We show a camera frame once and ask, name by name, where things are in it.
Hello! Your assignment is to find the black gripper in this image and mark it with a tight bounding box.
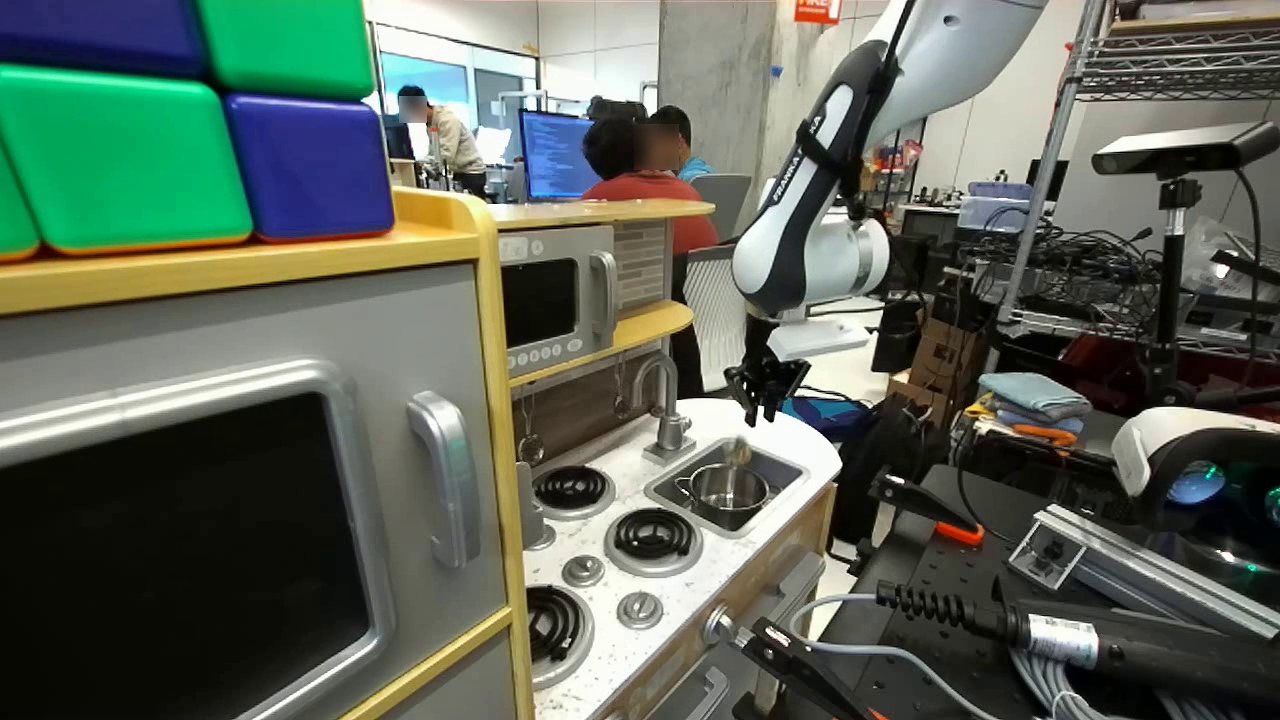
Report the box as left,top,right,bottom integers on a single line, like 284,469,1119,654
723,314,810,433

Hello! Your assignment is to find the grey sink basin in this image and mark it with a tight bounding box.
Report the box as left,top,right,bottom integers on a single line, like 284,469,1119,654
649,434,808,536

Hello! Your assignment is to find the small steel pot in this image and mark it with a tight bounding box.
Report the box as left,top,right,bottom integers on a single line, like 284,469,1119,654
679,456,776,519

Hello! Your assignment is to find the silver toy faucet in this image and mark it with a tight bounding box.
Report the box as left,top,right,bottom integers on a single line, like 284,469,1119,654
627,346,694,464

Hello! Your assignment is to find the black toy stove burner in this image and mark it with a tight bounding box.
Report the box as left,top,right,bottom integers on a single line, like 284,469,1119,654
532,458,619,519
601,503,707,579
524,579,595,672

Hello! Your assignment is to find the wooden toy kitchen unit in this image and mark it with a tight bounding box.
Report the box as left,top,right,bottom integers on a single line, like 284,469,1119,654
0,183,847,720

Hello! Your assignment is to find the grey toy microwave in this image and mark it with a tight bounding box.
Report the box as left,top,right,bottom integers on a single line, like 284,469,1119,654
494,218,677,384

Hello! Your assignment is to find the grey toy oven door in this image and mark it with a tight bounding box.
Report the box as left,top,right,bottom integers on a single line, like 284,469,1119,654
0,257,514,720

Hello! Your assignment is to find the blue plastic bin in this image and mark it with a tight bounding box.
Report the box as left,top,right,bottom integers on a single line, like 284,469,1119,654
792,389,880,444

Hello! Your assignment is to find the cardboard box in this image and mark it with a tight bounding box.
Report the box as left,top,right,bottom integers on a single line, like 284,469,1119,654
908,314,990,405

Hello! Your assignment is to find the small clamp orange tip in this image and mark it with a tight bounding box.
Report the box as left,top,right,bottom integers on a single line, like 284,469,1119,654
870,474,990,553

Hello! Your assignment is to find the person in red shirt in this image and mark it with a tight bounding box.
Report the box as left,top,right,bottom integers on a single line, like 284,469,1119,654
579,93,723,261

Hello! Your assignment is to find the grey stove top knob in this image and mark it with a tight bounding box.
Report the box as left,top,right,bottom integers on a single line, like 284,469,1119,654
610,586,666,633
561,553,609,593

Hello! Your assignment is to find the folded blue cloth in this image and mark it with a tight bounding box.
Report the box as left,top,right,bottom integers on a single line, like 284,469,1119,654
975,366,1097,440

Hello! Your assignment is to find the person in blue shirt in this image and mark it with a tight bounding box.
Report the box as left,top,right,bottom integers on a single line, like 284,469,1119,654
644,104,710,183

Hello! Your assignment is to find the pale blue box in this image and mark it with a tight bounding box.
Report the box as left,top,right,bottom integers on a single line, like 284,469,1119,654
956,181,1039,239

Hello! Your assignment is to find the blue lit computer monitor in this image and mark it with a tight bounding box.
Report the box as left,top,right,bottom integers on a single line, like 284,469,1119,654
514,109,605,204

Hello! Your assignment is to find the white black headset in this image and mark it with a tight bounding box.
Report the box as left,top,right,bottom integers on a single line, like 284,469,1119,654
1107,405,1280,568

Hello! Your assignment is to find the person in beige shirt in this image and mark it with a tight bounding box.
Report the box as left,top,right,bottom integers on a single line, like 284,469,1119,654
396,80,493,201

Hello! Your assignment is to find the grey lower cabinet door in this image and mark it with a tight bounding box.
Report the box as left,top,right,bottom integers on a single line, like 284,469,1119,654
349,611,521,720

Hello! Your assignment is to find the dark computer monitor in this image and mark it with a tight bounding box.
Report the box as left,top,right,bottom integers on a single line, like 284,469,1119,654
378,109,418,162

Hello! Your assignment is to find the blue foam block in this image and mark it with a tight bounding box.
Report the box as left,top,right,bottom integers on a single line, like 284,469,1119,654
0,0,209,80
221,93,400,245

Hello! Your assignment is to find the metal storage rack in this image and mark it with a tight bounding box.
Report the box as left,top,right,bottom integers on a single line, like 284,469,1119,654
997,0,1280,323

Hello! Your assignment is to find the green foam block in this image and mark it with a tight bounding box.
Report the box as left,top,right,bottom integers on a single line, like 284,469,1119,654
190,0,378,99
0,138,43,265
0,58,256,261

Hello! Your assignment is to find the thin white cable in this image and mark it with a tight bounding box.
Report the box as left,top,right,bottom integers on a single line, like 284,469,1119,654
783,593,1004,720

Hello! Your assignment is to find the silver oven door handle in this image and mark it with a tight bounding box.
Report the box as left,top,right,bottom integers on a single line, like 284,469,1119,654
400,389,488,575

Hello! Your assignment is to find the coiled grey cable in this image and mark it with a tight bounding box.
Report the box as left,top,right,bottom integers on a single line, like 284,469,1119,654
1011,645,1210,720

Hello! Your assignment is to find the black camera stand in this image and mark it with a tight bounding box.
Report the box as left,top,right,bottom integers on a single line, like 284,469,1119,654
1152,170,1199,350

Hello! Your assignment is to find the aluminium extrusion rail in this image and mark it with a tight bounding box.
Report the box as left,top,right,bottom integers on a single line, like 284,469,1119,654
1007,500,1280,648

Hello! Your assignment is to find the black stereo camera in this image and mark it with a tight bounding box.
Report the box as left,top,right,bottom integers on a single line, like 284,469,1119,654
1086,114,1280,181

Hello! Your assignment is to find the black ribbed handle bar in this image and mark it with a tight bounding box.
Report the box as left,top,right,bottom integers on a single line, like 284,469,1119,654
870,575,1280,710

